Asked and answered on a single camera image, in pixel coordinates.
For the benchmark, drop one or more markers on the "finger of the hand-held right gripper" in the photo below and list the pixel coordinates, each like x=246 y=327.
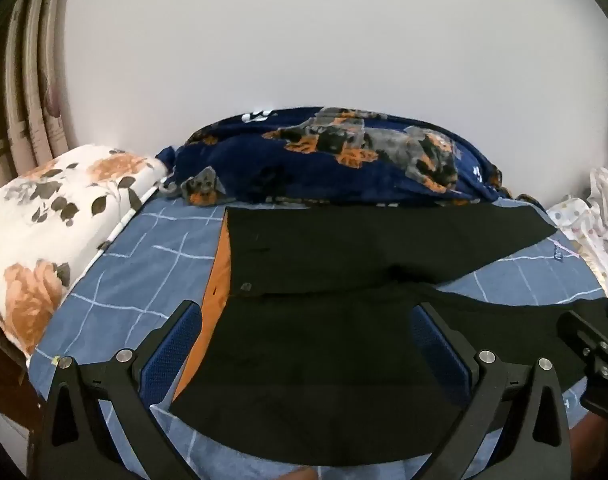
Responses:
x=576 y=332

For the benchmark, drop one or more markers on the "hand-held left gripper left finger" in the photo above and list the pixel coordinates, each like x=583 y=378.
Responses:
x=176 y=345

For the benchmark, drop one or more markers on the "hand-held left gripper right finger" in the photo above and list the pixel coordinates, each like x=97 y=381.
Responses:
x=436 y=350

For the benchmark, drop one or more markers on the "black pants with orange lining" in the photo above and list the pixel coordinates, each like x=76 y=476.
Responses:
x=309 y=360

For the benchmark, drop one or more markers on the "person's right forearm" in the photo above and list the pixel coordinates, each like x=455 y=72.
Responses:
x=591 y=447

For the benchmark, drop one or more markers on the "blue checked bed sheet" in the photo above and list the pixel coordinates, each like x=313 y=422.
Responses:
x=134 y=270

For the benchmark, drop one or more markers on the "white polka dot cloth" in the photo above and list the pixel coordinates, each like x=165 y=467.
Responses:
x=599 y=220

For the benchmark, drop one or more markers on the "white floral pillow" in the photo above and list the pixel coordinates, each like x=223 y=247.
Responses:
x=44 y=220

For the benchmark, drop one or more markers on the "navy dog print blanket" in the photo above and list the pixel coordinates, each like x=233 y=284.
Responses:
x=284 y=170

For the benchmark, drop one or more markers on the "beige patterned curtain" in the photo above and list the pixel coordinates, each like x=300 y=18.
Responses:
x=19 y=110

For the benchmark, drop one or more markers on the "brown wooden bed frame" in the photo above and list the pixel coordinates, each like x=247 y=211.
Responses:
x=4 y=375

